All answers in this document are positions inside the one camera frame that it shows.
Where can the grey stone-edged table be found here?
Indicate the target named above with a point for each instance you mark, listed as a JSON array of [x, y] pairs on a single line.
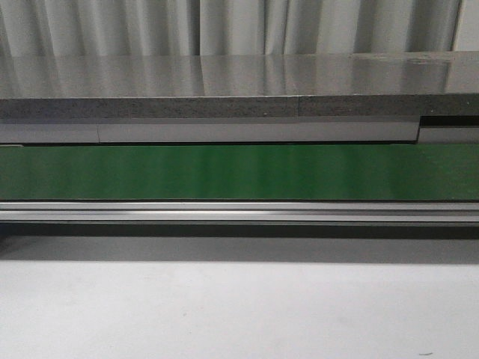
[[126, 86]]

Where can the front aluminium conveyor rail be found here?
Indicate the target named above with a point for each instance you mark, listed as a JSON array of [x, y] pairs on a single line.
[[241, 212]]

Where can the aluminium conveyor rail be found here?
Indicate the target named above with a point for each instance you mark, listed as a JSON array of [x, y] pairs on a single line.
[[241, 212], [455, 129]]

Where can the grey pleated curtain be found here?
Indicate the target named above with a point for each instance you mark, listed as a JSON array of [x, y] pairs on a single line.
[[61, 28]]

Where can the green conveyor belt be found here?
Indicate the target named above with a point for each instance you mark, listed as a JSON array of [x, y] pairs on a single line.
[[392, 172]]

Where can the rear aluminium conveyor rail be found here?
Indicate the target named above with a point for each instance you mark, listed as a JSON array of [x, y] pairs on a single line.
[[455, 129]]

